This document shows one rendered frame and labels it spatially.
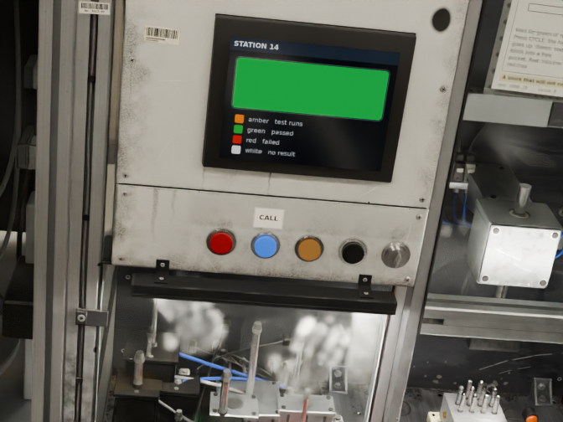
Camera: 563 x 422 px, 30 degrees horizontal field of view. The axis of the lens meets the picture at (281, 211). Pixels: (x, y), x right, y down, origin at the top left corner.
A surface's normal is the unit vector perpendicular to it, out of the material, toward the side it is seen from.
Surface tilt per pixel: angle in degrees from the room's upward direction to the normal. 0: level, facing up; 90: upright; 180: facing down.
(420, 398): 0
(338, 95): 90
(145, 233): 90
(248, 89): 90
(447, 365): 90
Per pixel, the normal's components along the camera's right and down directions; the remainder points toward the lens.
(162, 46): 0.06, 0.43
